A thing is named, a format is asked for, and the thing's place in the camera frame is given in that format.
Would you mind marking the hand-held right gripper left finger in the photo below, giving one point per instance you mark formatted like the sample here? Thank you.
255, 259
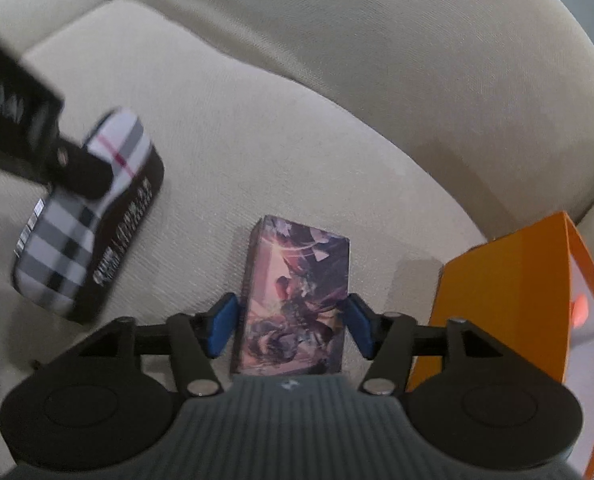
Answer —
223, 331

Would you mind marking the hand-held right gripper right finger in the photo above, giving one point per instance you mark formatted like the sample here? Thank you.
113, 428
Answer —
360, 331

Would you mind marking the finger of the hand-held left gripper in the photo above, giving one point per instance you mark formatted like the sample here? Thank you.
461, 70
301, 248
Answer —
84, 172

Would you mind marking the plaid rounded case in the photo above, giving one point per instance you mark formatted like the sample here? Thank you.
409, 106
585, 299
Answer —
77, 245

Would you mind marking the illustrated card box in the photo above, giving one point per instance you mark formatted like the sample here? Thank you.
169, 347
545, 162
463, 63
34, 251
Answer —
292, 300

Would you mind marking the orange cardboard box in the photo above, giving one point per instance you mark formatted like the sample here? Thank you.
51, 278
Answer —
507, 310

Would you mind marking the beige sofa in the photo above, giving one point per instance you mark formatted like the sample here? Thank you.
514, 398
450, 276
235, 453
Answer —
297, 85

